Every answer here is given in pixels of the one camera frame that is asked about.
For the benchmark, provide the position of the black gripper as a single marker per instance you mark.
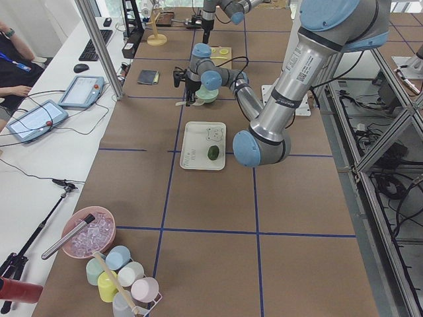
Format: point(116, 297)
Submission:
point(190, 84)
point(207, 27)

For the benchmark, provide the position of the white ceramic spoon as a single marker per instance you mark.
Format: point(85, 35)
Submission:
point(185, 103)

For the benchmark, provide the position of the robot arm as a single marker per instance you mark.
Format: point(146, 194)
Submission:
point(327, 28)
point(234, 10)

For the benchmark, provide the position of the light green bowl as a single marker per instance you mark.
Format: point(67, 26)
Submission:
point(205, 96)

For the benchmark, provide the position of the metal rod in bowl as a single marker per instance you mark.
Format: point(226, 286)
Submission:
point(60, 243)

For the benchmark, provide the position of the pink bowl with ice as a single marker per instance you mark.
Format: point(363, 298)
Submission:
point(97, 236)

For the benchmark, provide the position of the wooden cutting board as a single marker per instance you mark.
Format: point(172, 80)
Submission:
point(222, 63)

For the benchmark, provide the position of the grey and yellow cloth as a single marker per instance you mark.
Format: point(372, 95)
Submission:
point(148, 77)

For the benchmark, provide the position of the white bear serving tray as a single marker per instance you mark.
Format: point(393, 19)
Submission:
point(198, 137)

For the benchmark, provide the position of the dark glass rack tray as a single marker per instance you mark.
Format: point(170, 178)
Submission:
point(165, 19)

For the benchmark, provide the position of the wooden cup tree stand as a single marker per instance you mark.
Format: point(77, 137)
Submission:
point(156, 39)

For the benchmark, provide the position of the dark green avocado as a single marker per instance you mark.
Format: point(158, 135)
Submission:
point(213, 152)

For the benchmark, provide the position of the far teach pendant tablet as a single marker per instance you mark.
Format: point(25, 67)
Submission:
point(82, 92)

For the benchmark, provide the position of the teach pendant tablet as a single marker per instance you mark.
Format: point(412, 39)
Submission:
point(37, 121)
point(82, 92)

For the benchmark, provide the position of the black computer mouse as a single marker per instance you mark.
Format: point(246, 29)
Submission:
point(80, 67)

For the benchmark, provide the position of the near teach pendant tablet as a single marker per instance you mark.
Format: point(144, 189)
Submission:
point(37, 121)

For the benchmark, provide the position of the seated person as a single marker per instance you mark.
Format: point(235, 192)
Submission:
point(18, 71)

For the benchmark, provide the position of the blue plastic cup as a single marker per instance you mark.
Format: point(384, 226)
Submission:
point(118, 257)

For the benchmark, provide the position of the white plastic cup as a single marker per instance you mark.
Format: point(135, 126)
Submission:
point(130, 273)

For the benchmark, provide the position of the green plastic cup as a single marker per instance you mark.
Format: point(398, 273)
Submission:
point(93, 270)

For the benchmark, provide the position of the pink plastic cup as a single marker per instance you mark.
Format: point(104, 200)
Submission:
point(145, 289)

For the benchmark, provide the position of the yellow plastic cup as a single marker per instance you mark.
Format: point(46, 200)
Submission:
point(106, 288)

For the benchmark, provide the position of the black tripod stick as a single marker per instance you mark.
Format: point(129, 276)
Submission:
point(14, 265)

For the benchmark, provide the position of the red cylinder bottle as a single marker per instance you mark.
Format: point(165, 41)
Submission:
point(19, 291)

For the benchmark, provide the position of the aluminium frame post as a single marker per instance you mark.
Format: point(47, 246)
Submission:
point(91, 25)

